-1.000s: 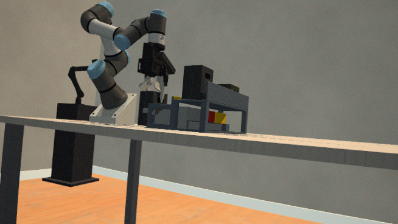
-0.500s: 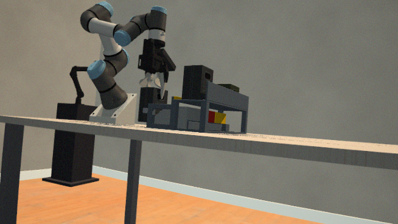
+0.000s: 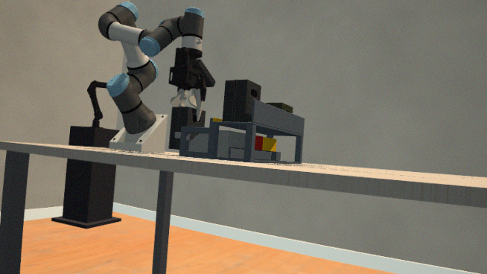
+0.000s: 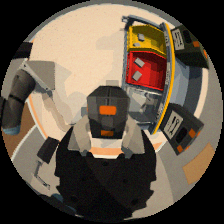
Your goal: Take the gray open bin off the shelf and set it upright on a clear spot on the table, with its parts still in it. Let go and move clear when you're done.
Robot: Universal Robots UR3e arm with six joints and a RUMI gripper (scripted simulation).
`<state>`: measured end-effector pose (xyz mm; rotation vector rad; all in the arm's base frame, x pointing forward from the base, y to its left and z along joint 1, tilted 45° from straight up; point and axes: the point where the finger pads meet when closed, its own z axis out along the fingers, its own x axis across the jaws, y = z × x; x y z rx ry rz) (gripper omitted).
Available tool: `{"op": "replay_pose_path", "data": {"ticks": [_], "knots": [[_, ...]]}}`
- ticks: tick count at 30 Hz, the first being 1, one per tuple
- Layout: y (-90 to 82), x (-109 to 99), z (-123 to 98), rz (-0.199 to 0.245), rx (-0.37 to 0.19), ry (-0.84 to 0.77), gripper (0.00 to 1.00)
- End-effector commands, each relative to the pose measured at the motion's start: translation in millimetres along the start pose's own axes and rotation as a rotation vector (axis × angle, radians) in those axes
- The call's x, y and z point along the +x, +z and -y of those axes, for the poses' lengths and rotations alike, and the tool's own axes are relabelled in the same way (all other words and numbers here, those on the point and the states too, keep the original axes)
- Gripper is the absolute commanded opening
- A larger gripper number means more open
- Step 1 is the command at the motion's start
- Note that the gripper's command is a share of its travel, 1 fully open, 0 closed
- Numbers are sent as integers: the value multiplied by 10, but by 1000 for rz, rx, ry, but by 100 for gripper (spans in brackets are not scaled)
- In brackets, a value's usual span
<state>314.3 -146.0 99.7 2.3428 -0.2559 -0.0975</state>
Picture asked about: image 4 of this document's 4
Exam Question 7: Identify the red open bin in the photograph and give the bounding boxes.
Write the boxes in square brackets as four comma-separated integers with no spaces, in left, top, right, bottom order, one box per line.
[125,51,167,91]

